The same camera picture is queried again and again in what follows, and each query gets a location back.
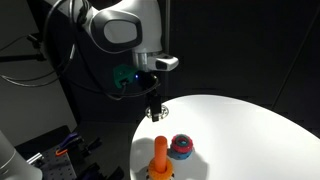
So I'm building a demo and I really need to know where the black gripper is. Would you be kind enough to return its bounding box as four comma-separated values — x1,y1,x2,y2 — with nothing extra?
136,69,163,123

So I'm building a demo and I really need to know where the clear plastic ring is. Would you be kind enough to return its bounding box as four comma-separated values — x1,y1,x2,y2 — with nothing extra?
144,103,170,120

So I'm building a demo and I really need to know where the orange peg stand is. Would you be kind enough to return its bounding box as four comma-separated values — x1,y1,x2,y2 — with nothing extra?
147,135,176,180

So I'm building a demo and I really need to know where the vertical metal pole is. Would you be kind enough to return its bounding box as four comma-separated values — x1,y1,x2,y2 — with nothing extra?
164,0,172,98

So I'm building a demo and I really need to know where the small orange clamp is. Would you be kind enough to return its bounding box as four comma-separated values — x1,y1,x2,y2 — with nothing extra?
54,148,69,157

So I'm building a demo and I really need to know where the perforated metal breadboard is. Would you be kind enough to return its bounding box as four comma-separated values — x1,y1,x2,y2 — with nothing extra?
32,146,101,180

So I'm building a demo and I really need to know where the red toy ring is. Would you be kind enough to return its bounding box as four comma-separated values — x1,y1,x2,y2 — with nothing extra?
170,134,195,155

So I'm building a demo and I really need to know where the teal toy ring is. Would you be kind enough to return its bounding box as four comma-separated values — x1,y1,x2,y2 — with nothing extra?
175,135,191,148

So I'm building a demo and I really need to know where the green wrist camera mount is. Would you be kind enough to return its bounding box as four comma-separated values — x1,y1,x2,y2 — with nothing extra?
112,64,140,90

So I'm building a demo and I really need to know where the blue toy ring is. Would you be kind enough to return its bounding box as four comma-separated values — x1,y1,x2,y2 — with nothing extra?
168,147,195,161

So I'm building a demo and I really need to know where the silver metal rail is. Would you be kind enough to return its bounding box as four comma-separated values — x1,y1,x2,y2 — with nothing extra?
25,152,45,165

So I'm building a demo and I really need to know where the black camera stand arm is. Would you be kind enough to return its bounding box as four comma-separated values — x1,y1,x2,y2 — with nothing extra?
0,33,48,64

